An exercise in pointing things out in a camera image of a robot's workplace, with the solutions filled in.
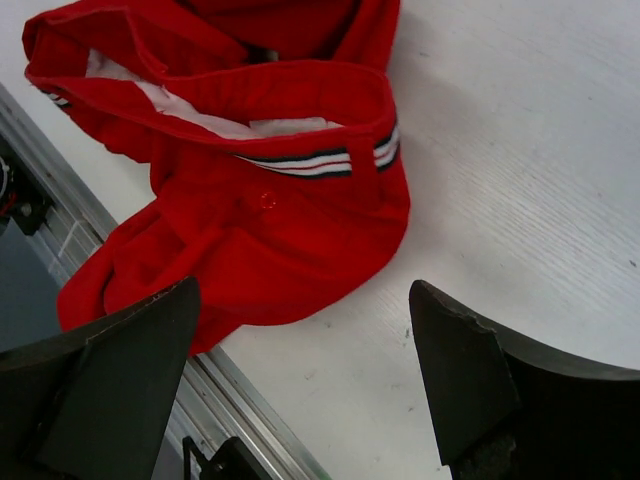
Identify aluminium table edge rail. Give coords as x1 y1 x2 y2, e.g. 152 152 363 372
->
0 82 331 480

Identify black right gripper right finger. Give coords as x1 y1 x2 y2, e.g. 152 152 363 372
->
409 280 639 479

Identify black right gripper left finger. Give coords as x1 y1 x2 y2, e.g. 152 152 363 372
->
0 276 202 480

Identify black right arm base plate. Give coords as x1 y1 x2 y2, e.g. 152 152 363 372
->
182 436 272 480

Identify red trousers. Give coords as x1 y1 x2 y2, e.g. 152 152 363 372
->
22 1 410 354

